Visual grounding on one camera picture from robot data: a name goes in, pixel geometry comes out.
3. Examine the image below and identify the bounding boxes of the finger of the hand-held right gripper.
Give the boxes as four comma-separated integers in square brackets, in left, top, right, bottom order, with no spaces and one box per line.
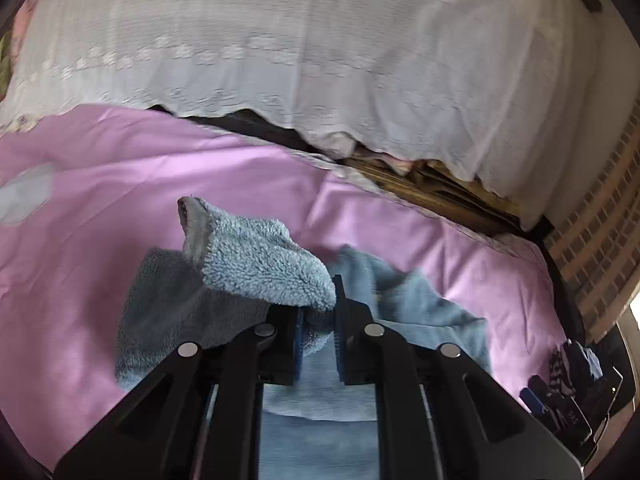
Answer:
[519,374,556,418]

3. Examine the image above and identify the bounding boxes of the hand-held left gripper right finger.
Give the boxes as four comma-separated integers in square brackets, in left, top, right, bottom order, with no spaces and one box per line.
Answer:
[332,275,584,480]

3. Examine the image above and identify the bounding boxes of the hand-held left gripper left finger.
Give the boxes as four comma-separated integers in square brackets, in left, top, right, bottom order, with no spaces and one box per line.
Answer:
[54,305,305,480]

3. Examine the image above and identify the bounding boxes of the blue fleece garment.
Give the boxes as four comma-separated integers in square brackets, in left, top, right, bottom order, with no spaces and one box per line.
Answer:
[115,196,493,480]

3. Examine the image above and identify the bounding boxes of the dark striped cloth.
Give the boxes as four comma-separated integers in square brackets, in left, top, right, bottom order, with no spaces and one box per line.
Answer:
[547,339,602,396]

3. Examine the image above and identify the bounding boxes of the brown wooden furniture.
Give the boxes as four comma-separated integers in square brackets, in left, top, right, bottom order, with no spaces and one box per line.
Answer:
[150,105,551,241]

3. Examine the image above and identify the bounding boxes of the pink bed sheet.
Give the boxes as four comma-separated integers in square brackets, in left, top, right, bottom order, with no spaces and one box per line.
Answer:
[0,104,583,471]

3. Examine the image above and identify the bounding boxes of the white lace cloth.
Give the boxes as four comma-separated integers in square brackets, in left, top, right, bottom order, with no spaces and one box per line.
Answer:
[0,0,621,231]

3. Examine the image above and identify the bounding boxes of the light grey cloth patch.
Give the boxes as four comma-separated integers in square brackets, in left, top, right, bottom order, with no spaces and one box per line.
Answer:
[0,162,53,226]

